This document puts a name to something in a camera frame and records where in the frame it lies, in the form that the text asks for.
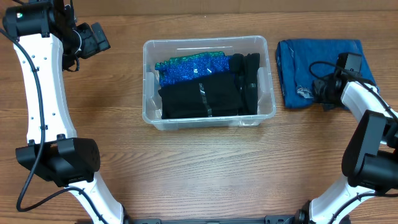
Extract blue denim jeans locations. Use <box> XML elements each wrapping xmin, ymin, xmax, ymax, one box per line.
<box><xmin>275</xmin><ymin>39</ymin><xmax>375</xmax><ymax>110</ymax></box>

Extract black cloth with tape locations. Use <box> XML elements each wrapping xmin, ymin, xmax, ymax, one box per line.
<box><xmin>229</xmin><ymin>53</ymin><xmax>261</xmax><ymax>115</ymax></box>

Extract blue green sequin cloth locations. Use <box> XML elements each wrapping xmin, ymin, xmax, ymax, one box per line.
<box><xmin>155</xmin><ymin>51</ymin><xmax>232</xmax><ymax>86</ymax></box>

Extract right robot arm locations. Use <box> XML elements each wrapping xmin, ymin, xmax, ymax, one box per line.
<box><xmin>291</xmin><ymin>52</ymin><xmax>397</xmax><ymax>224</ymax></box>

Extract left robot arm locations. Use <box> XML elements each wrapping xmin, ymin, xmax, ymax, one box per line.
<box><xmin>1</xmin><ymin>0</ymin><xmax>131</xmax><ymax>223</ymax></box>

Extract clear plastic storage bin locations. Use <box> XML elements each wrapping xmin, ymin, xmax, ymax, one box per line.
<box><xmin>142</xmin><ymin>35</ymin><xmax>277</xmax><ymax>131</ymax></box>

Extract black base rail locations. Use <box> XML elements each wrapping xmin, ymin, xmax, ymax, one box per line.
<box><xmin>123</xmin><ymin>215</ymin><xmax>295</xmax><ymax>224</ymax></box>

